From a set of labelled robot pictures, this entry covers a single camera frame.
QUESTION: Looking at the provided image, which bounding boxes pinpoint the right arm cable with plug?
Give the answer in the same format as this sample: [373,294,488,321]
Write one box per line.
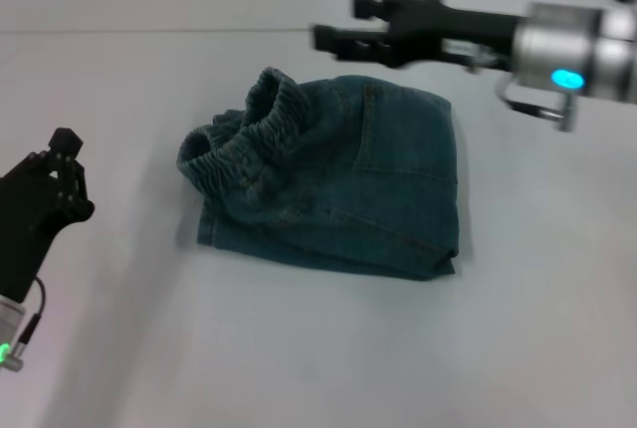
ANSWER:
[447,39,578,133]

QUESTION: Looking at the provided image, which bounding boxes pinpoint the blue denim shorts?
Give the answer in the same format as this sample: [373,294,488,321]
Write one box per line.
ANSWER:
[174,67,459,281]

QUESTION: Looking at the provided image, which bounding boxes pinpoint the left arm cable with plug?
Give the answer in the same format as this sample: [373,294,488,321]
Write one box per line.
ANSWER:
[0,278,47,374]

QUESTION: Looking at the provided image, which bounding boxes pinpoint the arm cable with plug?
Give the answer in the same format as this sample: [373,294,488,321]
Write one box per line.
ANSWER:
[447,39,578,133]
[0,278,47,374]

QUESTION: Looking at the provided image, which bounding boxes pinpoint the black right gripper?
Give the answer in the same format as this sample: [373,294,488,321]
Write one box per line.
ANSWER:
[311,0,524,70]

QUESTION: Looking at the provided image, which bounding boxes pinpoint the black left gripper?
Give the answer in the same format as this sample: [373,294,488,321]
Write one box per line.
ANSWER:
[0,127,96,300]

